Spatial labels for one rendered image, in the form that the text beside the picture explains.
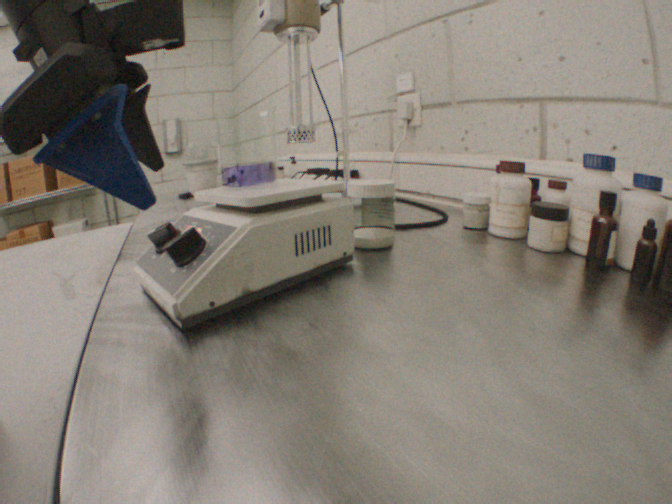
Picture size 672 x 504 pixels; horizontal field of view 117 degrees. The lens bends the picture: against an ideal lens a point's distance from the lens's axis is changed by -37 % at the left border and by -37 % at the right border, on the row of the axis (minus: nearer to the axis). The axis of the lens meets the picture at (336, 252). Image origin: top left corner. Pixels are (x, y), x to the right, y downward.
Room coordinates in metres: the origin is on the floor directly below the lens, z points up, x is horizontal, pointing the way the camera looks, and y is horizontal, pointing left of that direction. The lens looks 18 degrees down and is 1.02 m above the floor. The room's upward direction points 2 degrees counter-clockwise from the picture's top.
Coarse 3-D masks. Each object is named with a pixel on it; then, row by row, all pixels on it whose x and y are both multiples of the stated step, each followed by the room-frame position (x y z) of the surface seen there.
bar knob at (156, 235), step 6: (168, 222) 0.27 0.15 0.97; (156, 228) 0.27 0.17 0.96; (162, 228) 0.27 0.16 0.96; (168, 228) 0.27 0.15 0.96; (174, 228) 0.27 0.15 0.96; (150, 234) 0.27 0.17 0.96; (156, 234) 0.27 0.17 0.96; (162, 234) 0.27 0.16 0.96; (168, 234) 0.27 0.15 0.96; (174, 234) 0.27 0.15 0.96; (150, 240) 0.27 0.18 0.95; (156, 240) 0.27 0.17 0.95; (162, 240) 0.27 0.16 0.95; (168, 240) 0.27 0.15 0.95; (156, 246) 0.27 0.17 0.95; (162, 246) 0.27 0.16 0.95; (156, 252) 0.26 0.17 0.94; (162, 252) 0.26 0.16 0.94
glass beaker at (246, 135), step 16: (224, 112) 0.31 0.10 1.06; (240, 112) 0.30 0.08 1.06; (256, 112) 0.31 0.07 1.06; (272, 112) 0.33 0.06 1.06; (224, 128) 0.31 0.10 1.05; (240, 128) 0.30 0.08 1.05; (256, 128) 0.31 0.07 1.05; (272, 128) 0.32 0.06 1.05; (224, 144) 0.31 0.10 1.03; (240, 144) 0.30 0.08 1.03; (256, 144) 0.31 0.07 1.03; (272, 144) 0.32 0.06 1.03; (224, 160) 0.31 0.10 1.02; (240, 160) 0.30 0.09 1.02; (256, 160) 0.31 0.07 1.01; (272, 160) 0.32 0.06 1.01; (224, 176) 0.31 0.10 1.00; (240, 176) 0.30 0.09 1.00; (256, 176) 0.31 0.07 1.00; (272, 176) 0.32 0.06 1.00
